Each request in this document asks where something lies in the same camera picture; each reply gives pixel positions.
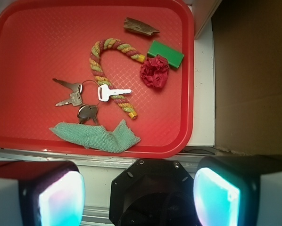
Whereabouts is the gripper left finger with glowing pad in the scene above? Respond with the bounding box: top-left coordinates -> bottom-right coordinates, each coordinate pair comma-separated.
0,161 -> 85,226

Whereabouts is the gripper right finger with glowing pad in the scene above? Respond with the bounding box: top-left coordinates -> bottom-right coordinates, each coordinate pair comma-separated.
193,155 -> 282,226

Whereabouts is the crumpled red paper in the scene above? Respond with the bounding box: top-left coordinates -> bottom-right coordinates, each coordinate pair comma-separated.
140,55 -> 169,89

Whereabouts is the teal cloth rag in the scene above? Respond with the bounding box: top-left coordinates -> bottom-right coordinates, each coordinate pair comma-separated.
50,120 -> 141,153

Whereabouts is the bunch of metal keys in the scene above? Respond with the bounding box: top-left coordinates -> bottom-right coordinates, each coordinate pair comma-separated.
52,78 -> 132,126

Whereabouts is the green plastic block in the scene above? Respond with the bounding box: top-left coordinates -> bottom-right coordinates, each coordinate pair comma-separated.
146,40 -> 185,70

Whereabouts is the red plastic tray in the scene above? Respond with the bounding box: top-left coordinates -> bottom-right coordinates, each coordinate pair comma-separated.
0,0 -> 194,158

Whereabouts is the brown cardboard box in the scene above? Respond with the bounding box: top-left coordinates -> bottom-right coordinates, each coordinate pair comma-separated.
212,0 -> 282,154

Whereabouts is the brown wood piece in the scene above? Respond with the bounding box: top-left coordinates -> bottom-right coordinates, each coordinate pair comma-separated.
124,17 -> 160,37

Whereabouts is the multicolour twisted rope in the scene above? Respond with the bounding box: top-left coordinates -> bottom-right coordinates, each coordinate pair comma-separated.
89,38 -> 146,120

